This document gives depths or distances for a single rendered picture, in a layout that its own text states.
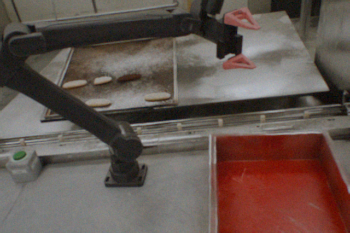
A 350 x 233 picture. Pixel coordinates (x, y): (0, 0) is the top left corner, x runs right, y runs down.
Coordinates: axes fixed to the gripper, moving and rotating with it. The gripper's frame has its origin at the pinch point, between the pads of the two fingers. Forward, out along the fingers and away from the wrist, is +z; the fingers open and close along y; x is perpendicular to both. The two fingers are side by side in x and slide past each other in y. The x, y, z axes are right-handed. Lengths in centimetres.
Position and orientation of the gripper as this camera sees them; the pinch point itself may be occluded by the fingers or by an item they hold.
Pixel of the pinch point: (254, 47)
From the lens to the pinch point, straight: 79.9
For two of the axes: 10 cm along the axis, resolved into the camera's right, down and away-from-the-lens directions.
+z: 5.9, 4.6, -6.6
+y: 0.7, 7.9, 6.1
